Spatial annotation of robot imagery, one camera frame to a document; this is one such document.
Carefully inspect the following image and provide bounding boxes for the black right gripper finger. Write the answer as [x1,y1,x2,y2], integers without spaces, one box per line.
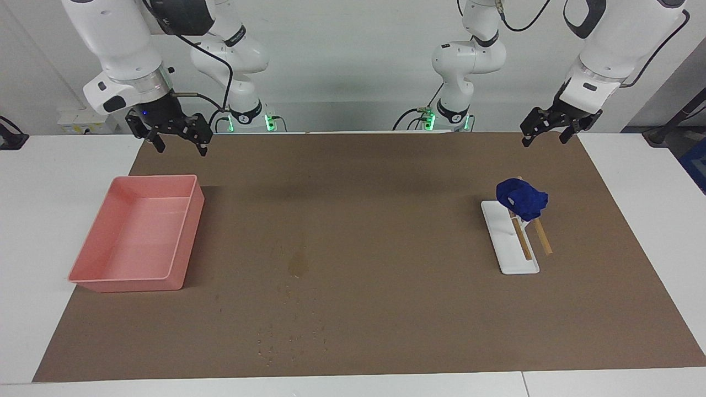
[126,109,166,153]
[185,114,213,157]

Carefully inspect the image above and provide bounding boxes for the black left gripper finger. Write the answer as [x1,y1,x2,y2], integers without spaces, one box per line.
[559,110,603,145]
[520,108,555,148]

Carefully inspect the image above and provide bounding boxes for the blue towel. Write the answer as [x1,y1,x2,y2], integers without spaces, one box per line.
[496,178,549,222]

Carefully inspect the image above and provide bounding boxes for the black stand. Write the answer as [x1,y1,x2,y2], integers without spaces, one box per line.
[622,88,706,147]

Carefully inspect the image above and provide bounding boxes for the pink plastic bin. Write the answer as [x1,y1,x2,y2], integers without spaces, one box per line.
[68,174,205,293]

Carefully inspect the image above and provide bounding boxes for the blue crate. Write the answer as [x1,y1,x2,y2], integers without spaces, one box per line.
[680,152,706,195]

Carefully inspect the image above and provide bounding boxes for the white rack with wooden rods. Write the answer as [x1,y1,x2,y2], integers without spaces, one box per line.
[480,176,554,275]

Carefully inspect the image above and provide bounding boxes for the brown table mat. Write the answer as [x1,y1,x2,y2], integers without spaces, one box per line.
[32,131,706,383]

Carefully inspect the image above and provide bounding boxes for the black right arm base cable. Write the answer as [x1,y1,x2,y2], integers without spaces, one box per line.
[207,108,232,134]

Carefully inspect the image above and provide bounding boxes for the black arm base cable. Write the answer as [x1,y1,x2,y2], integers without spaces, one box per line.
[207,108,232,134]
[393,83,445,131]

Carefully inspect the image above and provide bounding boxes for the white wall socket box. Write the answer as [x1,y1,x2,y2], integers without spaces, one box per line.
[57,108,119,135]

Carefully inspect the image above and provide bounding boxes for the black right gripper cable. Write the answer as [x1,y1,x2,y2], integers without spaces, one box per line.
[165,30,234,127]

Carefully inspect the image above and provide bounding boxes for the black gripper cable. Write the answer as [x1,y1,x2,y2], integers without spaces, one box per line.
[165,30,234,127]
[621,8,691,89]

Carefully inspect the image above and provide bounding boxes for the black left arm loop cable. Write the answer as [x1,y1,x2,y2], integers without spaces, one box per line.
[499,0,552,33]

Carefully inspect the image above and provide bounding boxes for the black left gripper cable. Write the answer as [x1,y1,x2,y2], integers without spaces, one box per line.
[621,8,691,89]

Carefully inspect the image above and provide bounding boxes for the black clamp mount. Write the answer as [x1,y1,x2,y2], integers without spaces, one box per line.
[0,116,29,151]

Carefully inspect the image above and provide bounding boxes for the black left arm base cable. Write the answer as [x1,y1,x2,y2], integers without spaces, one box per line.
[393,83,445,131]

